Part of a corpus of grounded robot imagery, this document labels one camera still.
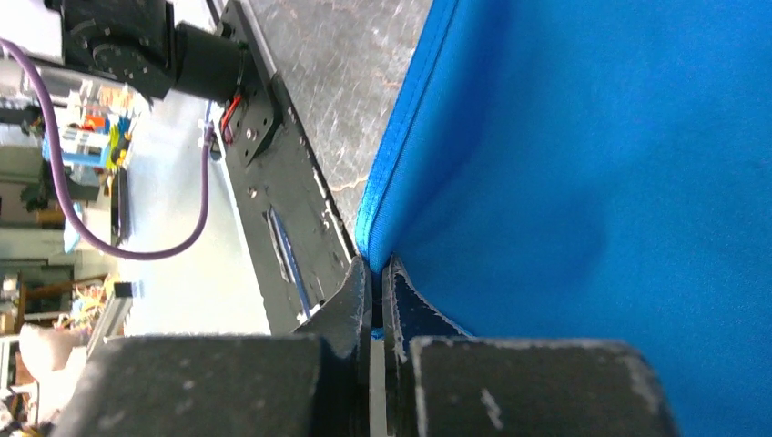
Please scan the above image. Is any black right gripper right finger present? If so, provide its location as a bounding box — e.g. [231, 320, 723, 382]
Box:
[382, 258, 679, 436]

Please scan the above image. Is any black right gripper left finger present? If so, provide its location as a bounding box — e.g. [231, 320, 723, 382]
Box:
[53, 258, 371, 436]

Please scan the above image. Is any blue cloth napkin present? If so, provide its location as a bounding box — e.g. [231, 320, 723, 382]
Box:
[354, 1, 771, 436]

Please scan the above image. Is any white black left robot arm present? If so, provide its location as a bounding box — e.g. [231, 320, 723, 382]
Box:
[45, 0, 246, 103]

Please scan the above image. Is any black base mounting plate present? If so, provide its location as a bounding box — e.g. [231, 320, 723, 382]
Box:
[216, 1, 354, 333]

